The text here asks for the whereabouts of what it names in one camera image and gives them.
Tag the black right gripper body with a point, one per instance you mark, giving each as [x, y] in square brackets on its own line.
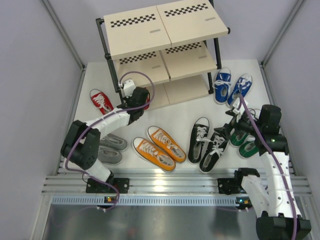
[242, 122]

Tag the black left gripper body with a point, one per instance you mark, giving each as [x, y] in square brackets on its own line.
[126, 99]

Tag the red sneaker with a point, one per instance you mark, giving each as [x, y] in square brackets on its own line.
[147, 103]
[101, 101]

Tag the orange sneaker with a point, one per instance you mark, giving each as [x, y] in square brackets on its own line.
[163, 140]
[151, 153]

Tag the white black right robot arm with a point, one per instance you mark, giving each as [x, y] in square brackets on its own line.
[277, 214]

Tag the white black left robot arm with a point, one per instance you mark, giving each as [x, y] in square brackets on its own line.
[81, 144]

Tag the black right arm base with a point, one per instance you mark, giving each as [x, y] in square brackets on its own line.
[233, 185]

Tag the beige black shoe shelf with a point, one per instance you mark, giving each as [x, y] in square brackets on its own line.
[171, 49]

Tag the right black sneaker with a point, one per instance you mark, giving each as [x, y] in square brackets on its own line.
[216, 147]

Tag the black sneaker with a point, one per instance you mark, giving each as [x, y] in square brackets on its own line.
[198, 135]
[216, 147]

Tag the left green sneaker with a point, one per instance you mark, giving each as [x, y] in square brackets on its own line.
[239, 139]

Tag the green sneaker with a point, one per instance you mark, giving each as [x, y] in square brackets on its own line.
[239, 139]
[248, 149]

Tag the right green sneaker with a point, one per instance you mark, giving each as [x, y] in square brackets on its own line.
[248, 149]

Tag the left black sneaker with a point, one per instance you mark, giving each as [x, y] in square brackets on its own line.
[198, 135]

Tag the right blue sneaker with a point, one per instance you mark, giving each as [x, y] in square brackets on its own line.
[241, 87]

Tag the blue sneaker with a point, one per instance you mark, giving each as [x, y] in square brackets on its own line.
[241, 87]
[222, 85]

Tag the left blue sneaker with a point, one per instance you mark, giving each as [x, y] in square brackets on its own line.
[222, 85]

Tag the upper grey sneaker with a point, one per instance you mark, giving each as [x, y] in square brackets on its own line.
[115, 142]

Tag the grey sneaker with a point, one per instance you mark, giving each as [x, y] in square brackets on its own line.
[115, 142]
[109, 155]

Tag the lower grey sneaker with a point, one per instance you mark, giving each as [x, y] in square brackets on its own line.
[109, 155]

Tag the grey aluminium corner post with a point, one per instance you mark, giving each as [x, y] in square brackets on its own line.
[297, 7]

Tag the left grey corner post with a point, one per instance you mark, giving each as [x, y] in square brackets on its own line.
[63, 33]

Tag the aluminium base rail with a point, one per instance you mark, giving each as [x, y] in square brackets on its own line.
[146, 179]

